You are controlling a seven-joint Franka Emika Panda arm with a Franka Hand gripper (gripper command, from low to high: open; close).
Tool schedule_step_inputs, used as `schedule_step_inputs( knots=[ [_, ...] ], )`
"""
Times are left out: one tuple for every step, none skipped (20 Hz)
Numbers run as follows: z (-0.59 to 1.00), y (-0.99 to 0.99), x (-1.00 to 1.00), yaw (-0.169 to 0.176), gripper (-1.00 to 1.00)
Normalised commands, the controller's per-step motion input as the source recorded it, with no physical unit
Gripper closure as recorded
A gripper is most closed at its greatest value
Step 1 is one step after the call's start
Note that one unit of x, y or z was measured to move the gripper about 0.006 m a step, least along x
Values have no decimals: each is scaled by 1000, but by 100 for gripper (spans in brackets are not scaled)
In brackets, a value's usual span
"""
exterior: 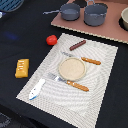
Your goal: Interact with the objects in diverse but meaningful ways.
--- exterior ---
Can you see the orange toy bread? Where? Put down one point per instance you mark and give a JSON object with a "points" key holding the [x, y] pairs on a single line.
{"points": [[22, 68]]}

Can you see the wooden handled knife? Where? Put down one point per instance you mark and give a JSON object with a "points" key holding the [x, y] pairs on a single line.
{"points": [[83, 58]]}

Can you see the brown toy sausage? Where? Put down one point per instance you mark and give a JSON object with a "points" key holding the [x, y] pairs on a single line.
{"points": [[77, 45]]}

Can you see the beige bowl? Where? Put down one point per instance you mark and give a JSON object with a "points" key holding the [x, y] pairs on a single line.
{"points": [[124, 16]]}

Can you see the wooden handled fork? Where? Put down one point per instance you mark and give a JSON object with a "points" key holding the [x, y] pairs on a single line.
{"points": [[73, 84]]}

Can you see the woven beige placemat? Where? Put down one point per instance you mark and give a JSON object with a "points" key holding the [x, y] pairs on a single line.
{"points": [[65, 102]]}

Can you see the large grey pot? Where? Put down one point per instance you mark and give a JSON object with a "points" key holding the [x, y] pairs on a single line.
{"points": [[95, 14]]}

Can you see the small grey saucepan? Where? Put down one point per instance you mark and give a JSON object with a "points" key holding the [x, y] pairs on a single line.
{"points": [[69, 11]]}

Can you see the round beige plate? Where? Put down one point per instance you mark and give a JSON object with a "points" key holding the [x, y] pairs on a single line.
{"points": [[72, 68]]}

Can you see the red toy tomato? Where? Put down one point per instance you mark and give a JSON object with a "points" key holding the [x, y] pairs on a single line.
{"points": [[51, 40]]}

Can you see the blue basket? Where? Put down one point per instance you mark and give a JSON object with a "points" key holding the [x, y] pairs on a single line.
{"points": [[10, 5]]}

